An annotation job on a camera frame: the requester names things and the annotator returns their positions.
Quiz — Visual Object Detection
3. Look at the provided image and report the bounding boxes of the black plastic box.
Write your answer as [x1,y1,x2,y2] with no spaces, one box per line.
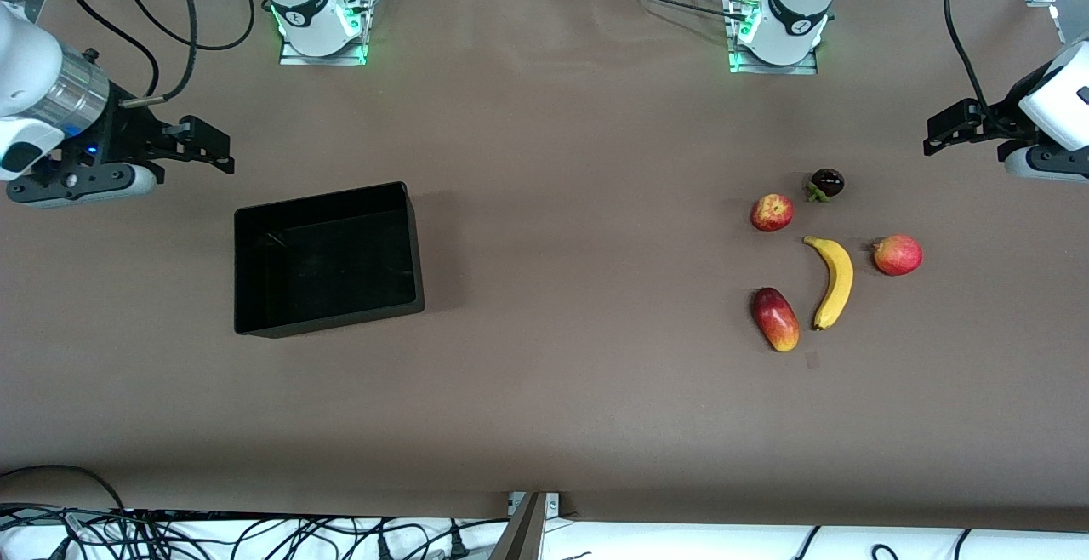
[234,182,426,339]

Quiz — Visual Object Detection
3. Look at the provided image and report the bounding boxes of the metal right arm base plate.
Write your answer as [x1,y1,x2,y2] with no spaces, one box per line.
[279,0,368,66]

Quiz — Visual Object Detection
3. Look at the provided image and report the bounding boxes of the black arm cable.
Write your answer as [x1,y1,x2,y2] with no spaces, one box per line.
[943,0,1018,140]
[72,0,256,110]

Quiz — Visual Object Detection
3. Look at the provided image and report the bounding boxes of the dark purple mangosteen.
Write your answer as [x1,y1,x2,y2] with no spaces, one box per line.
[806,168,846,203]

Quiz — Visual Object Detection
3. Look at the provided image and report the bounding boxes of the black cable tangle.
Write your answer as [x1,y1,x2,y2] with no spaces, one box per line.
[0,505,477,560]

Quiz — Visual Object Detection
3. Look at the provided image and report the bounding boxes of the red yellow mango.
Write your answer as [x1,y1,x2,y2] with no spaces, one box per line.
[750,287,801,353]

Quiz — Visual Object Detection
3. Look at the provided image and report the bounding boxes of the aluminium profile bar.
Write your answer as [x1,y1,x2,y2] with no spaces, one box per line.
[489,492,545,560]

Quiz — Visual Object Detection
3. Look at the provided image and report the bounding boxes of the small metal bracket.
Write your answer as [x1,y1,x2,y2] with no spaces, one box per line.
[509,492,561,517]

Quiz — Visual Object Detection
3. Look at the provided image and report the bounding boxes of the small red yellow apple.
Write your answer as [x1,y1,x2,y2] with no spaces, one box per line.
[750,194,795,233]

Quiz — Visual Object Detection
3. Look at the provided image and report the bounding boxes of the round red fruit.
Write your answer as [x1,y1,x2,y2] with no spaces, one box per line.
[872,234,924,277]

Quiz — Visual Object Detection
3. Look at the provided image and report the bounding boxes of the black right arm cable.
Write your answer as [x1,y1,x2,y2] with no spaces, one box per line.
[72,0,256,110]

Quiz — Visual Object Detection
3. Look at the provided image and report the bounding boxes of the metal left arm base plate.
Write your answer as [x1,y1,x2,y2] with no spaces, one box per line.
[727,0,818,76]

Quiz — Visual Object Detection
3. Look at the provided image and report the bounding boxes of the brown table cover sheet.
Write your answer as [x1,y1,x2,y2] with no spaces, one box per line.
[0,0,1089,535]

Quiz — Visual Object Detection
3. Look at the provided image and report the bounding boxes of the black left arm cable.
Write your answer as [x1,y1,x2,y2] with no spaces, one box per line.
[943,0,1018,140]

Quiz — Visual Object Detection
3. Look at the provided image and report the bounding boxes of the yellow banana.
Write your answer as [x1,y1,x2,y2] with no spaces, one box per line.
[804,236,854,331]

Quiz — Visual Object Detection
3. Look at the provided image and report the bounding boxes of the thin black cable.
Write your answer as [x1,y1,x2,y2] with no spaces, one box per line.
[606,0,750,18]

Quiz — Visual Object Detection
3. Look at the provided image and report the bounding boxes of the thick black arched cable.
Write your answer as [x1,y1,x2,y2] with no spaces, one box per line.
[0,464,128,511]

